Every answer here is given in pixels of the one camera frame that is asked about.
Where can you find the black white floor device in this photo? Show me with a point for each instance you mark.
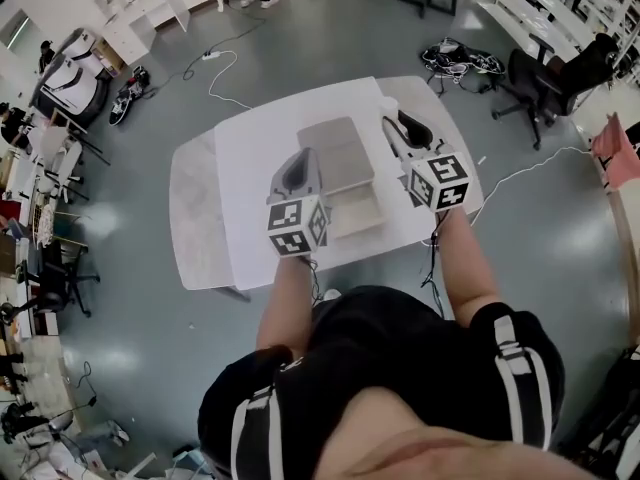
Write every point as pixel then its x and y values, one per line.
pixel 122 105

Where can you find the pink cloth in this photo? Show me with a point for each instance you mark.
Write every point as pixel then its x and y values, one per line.
pixel 620 158

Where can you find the white table sheet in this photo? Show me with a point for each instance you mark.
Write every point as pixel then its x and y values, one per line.
pixel 250 168

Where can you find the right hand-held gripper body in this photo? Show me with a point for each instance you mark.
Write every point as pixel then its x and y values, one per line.
pixel 445 168

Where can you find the white black robot base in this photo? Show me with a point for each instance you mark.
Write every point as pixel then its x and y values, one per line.
pixel 70 83
pixel 80 43

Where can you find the white shelf unit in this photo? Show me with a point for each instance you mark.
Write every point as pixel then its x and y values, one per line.
pixel 132 33

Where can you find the person's left forearm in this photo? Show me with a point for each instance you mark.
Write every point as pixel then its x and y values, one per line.
pixel 285 303

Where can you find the grey marble table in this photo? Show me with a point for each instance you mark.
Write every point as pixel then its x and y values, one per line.
pixel 195 203

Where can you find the person's right forearm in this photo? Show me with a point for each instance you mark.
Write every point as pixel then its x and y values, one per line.
pixel 465 268

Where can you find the black office chair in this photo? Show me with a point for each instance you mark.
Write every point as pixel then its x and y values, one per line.
pixel 535 75
pixel 55 278

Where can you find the person's black striped shirt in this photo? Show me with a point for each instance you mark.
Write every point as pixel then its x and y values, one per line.
pixel 390 348

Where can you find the person's bare chin and chest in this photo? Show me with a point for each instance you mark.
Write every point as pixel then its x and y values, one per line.
pixel 425 448

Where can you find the white chair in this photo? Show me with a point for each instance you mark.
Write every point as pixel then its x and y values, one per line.
pixel 65 160

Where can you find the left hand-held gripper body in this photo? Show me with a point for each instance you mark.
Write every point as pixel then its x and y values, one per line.
pixel 287 218

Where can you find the white power strip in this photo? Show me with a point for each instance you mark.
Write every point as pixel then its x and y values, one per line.
pixel 210 56

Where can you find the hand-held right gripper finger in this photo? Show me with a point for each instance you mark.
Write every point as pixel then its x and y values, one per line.
pixel 422 135
pixel 395 135

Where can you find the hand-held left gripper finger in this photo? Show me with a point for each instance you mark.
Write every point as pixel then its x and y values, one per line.
pixel 314 183
pixel 280 188

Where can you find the white metal storage rack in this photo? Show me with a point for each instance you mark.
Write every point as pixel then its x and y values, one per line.
pixel 520 13

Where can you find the person's white shoe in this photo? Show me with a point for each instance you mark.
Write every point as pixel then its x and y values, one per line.
pixel 332 294

